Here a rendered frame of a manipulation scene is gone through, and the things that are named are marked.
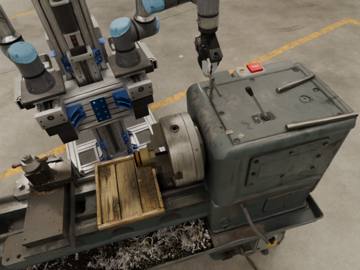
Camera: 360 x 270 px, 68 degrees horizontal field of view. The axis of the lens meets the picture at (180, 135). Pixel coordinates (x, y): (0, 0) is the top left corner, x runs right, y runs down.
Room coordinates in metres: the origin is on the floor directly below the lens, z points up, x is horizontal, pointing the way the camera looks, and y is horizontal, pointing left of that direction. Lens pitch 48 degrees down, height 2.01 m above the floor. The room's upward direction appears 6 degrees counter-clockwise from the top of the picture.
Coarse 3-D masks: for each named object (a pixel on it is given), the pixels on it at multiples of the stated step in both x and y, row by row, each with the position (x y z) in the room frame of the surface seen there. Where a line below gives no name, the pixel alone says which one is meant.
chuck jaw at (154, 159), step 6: (156, 156) 0.70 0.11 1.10; (162, 156) 0.69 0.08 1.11; (168, 156) 0.69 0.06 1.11; (156, 162) 0.66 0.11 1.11; (162, 162) 0.66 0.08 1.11; (168, 162) 0.66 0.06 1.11; (162, 168) 0.63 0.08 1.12; (168, 168) 0.62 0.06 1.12; (168, 174) 0.60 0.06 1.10; (174, 174) 0.59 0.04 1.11; (180, 174) 0.60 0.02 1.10
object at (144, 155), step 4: (144, 148) 0.74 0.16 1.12; (136, 152) 0.72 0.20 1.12; (140, 152) 0.72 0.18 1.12; (144, 152) 0.72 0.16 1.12; (148, 152) 0.72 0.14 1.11; (152, 152) 0.72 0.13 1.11; (136, 156) 0.70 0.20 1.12; (140, 156) 0.70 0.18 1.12; (144, 156) 0.70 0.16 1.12; (148, 156) 0.69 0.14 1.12; (152, 156) 0.70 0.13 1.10; (136, 160) 0.69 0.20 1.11; (140, 160) 0.69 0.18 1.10; (144, 160) 0.69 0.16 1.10; (148, 160) 0.69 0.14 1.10; (136, 164) 0.68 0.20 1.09; (140, 164) 0.68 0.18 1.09; (144, 164) 0.68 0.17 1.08; (148, 164) 0.68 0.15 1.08
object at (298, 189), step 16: (320, 176) 0.66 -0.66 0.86; (256, 192) 0.61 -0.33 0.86; (272, 192) 0.60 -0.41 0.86; (288, 192) 0.63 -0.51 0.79; (304, 192) 0.65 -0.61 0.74; (224, 208) 0.57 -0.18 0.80; (240, 208) 0.59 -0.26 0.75; (256, 208) 0.61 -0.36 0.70; (272, 208) 0.62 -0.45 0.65; (288, 208) 0.64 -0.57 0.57; (224, 224) 0.58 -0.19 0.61; (240, 224) 0.59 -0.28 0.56; (224, 256) 0.59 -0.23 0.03
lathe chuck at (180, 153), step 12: (168, 120) 0.78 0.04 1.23; (180, 120) 0.77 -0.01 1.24; (168, 132) 0.71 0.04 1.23; (180, 132) 0.71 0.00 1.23; (168, 144) 0.66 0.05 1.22; (180, 144) 0.66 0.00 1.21; (180, 156) 0.63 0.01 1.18; (192, 156) 0.63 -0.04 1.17; (180, 168) 0.60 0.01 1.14; (192, 168) 0.60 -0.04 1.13; (180, 180) 0.59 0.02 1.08; (192, 180) 0.60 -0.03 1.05
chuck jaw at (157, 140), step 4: (152, 124) 0.81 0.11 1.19; (156, 124) 0.80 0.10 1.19; (160, 124) 0.80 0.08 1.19; (152, 128) 0.79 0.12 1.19; (156, 128) 0.79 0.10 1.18; (160, 128) 0.79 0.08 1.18; (156, 132) 0.78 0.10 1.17; (160, 132) 0.78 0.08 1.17; (152, 136) 0.77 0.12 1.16; (156, 136) 0.77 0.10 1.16; (160, 136) 0.77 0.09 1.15; (152, 140) 0.76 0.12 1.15; (156, 140) 0.76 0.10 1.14; (160, 140) 0.76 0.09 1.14; (148, 144) 0.75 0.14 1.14; (152, 144) 0.75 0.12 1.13; (156, 144) 0.75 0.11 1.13; (160, 144) 0.75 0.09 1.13; (164, 144) 0.75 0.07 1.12; (148, 148) 0.73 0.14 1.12; (152, 148) 0.73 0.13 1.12
